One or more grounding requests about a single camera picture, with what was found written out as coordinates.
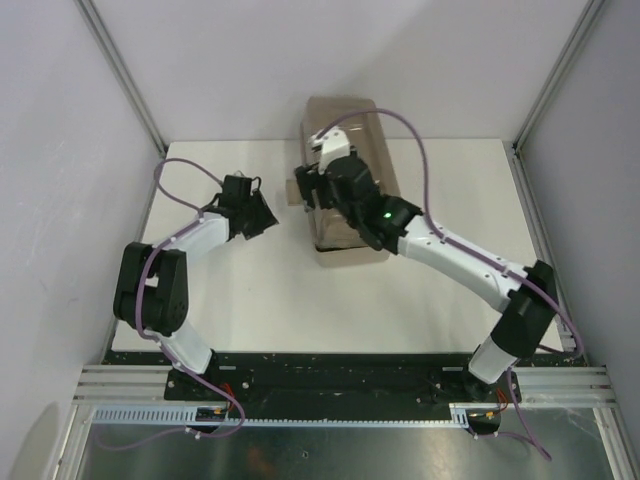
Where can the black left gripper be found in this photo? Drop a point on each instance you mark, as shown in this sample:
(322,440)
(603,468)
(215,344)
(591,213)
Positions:
(265,218)

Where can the white slotted cable duct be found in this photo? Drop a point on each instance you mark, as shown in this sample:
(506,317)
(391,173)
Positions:
(447,416)

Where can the left aluminium frame post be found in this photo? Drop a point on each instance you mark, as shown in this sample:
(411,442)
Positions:
(121,72)

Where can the aluminium frame post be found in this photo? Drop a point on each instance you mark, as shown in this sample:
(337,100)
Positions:
(121,72)
(572,48)

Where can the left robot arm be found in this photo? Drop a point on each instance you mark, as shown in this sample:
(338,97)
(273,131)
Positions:
(152,290)

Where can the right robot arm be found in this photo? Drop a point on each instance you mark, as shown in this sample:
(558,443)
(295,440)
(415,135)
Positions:
(524,296)

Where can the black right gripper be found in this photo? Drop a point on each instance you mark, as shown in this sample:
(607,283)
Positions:
(308,181)

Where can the translucent brown plastic toolbox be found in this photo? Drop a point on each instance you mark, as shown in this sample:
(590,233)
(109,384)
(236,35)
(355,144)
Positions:
(333,127)

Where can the right aluminium frame post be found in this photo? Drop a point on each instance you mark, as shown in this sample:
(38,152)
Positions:
(572,48)

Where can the aluminium front rail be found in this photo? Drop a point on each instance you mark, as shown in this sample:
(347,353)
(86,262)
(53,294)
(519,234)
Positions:
(541,387)

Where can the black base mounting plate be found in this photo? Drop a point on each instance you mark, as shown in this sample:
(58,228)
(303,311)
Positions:
(363,386)

